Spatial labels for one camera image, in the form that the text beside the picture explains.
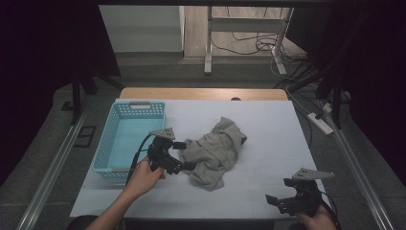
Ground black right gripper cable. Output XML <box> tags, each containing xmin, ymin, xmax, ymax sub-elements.
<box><xmin>318</xmin><ymin>190</ymin><xmax>343</xmax><ymax>230</ymax></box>

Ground white power strip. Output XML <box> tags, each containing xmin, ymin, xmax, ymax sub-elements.
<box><xmin>306</xmin><ymin>111</ymin><xmax>335</xmax><ymax>136</ymax></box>

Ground person's right hand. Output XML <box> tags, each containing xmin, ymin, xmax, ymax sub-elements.
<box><xmin>295</xmin><ymin>204</ymin><xmax>338</xmax><ymax>230</ymax></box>

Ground person's left hand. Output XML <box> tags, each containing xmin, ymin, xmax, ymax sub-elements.
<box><xmin>124</xmin><ymin>155</ymin><xmax>168</xmax><ymax>201</ymax></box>

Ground aluminium rail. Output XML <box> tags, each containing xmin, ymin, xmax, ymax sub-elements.
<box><xmin>14</xmin><ymin>106</ymin><xmax>90</xmax><ymax>230</ymax></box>
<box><xmin>320</xmin><ymin>102</ymin><xmax>396</xmax><ymax>230</ymax></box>

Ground light blue plastic basket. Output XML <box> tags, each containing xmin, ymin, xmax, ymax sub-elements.
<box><xmin>92</xmin><ymin>100</ymin><xmax>168</xmax><ymax>179</ymax></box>

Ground black floor socket plate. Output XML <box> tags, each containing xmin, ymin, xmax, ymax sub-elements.
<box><xmin>73</xmin><ymin>125</ymin><xmax>98</xmax><ymax>149</ymax></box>

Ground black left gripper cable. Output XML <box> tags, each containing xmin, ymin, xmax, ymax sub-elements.
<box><xmin>124</xmin><ymin>133</ymin><xmax>155</xmax><ymax>187</ymax></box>

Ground white metal desk frame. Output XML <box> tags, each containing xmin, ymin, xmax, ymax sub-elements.
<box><xmin>203</xmin><ymin>5</ymin><xmax>295</xmax><ymax>77</ymax></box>

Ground white cabinet panel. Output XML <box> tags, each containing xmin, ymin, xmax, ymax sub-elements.
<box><xmin>98</xmin><ymin>4</ymin><xmax>186</xmax><ymax>54</ymax></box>

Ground black floor cables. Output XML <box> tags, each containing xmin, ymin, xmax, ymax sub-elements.
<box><xmin>210</xmin><ymin>6</ymin><xmax>322</xmax><ymax>91</ymax></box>

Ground wooden table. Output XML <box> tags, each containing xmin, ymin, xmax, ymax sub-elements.
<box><xmin>118</xmin><ymin>86</ymin><xmax>289</xmax><ymax>102</ymax></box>

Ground grey garment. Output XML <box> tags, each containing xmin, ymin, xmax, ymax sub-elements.
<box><xmin>179</xmin><ymin>116</ymin><xmax>249</xmax><ymax>193</ymax></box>

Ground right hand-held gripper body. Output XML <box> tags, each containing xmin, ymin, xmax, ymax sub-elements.
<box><xmin>277</xmin><ymin>168</ymin><xmax>336</xmax><ymax>218</ymax></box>

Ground white table cover sheet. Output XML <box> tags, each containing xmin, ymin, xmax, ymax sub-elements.
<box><xmin>69</xmin><ymin>98</ymin><xmax>327</xmax><ymax>220</ymax></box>

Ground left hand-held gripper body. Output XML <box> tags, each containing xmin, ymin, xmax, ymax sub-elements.
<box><xmin>147</xmin><ymin>126</ymin><xmax>187</xmax><ymax>175</ymax></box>

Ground black curtain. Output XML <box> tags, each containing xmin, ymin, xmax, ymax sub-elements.
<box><xmin>0</xmin><ymin>0</ymin><xmax>122</xmax><ymax>188</ymax></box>
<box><xmin>286</xmin><ymin>4</ymin><xmax>406</xmax><ymax>180</ymax></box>

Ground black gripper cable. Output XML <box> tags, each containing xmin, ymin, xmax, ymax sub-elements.
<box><xmin>318</xmin><ymin>190</ymin><xmax>343</xmax><ymax>230</ymax></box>
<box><xmin>124</xmin><ymin>133</ymin><xmax>155</xmax><ymax>187</ymax></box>

